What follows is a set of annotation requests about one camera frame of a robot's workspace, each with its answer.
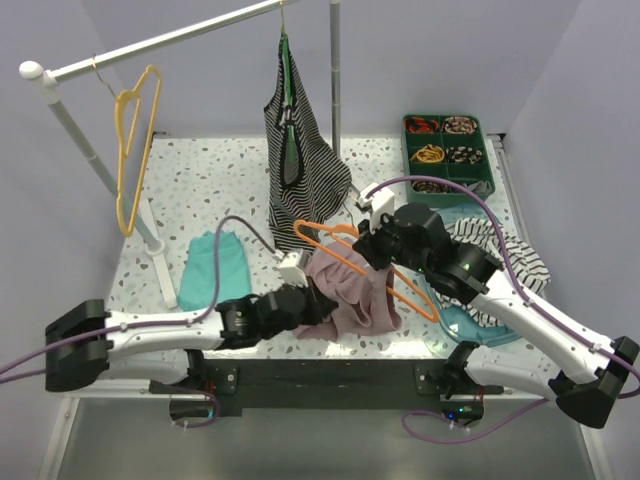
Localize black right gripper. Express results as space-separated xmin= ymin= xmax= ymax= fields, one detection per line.
xmin=353 ymin=208 xmax=430 ymax=274

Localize pink tank top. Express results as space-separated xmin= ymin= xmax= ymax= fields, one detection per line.
xmin=294 ymin=242 xmax=402 ymax=342

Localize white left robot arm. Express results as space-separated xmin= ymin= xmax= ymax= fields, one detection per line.
xmin=45 ymin=284 xmax=338 ymax=393

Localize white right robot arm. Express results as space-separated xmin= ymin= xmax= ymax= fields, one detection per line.
xmin=354 ymin=200 xmax=639 ymax=429

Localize black white striped tank top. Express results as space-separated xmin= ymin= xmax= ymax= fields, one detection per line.
xmin=263 ymin=40 xmax=352 ymax=252

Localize green plastic hanger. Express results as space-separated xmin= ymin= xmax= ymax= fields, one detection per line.
xmin=279 ymin=1 xmax=298 ymax=183

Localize yellow plastic hanger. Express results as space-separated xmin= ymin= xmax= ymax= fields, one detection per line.
xmin=114 ymin=56 xmax=164 ymax=238

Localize teal folded garment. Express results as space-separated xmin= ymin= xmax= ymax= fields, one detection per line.
xmin=177 ymin=232 xmax=252 ymax=311

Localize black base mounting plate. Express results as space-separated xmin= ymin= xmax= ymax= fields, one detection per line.
xmin=149 ymin=359 xmax=503 ymax=419

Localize white black striped garment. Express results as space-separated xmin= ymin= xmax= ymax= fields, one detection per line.
xmin=435 ymin=218 xmax=551 ymax=329

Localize grey cloth piece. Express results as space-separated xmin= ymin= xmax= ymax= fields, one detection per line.
xmin=451 ymin=181 xmax=494 ymax=200

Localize green compartment tray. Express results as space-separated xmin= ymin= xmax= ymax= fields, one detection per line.
xmin=401 ymin=114 xmax=496 ymax=208

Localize blue transparent plastic basin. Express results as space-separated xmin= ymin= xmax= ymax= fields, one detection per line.
xmin=421 ymin=205 xmax=520 ymax=347

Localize white clothes rack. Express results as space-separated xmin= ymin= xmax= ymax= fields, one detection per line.
xmin=19 ymin=1 xmax=341 ymax=309

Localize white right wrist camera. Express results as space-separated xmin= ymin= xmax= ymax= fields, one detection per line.
xmin=355 ymin=182 xmax=395 ymax=233

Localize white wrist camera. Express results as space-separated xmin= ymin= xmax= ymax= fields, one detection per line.
xmin=277 ymin=249 xmax=310 ymax=287
xmin=355 ymin=182 xmax=395 ymax=233

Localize brown leopard hair ties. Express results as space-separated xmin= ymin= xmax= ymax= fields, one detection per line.
xmin=411 ymin=177 xmax=449 ymax=195

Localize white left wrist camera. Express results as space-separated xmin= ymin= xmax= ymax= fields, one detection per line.
xmin=277 ymin=249 xmax=310 ymax=287

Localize yellow hair ties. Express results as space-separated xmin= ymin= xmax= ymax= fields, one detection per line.
xmin=408 ymin=144 xmax=446 ymax=165

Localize black floral hair ties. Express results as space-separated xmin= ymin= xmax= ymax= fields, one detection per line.
xmin=445 ymin=145 xmax=484 ymax=165

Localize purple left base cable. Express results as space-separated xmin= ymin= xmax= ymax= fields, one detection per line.
xmin=169 ymin=384 xmax=224 ymax=430

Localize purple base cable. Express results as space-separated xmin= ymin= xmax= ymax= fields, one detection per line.
xmin=169 ymin=384 xmax=224 ymax=430
xmin=401 ymin=397 xmax=551 ymax=445

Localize orange black hair ties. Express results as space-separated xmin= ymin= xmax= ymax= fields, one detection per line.
xmin=404 ymin=116 xmax=441 ymax=135

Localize pink black patterned hair ties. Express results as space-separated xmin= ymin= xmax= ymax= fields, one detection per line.
xmin=442 ymin=116 xmax=479 ymax=135

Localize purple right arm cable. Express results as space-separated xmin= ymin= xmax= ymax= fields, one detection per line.
xmin=369 ymin=175 xmax=640 ymax=399

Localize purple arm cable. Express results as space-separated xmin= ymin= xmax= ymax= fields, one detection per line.
xmin=0 ymin=215 xmax=286 ymax=384
xmin=369 ymin=175 xmax=640 ymax=399

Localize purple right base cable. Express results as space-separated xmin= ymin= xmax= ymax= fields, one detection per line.
xmin=401 ymin=397 xmax=551 ymax=445

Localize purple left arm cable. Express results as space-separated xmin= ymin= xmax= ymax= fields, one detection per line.
xmin=0 ymin=215 xmax=286 ymax=384

